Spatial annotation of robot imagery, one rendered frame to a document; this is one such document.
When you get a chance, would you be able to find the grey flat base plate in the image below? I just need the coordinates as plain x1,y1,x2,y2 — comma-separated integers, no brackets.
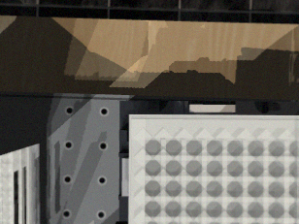
0,91,299,224

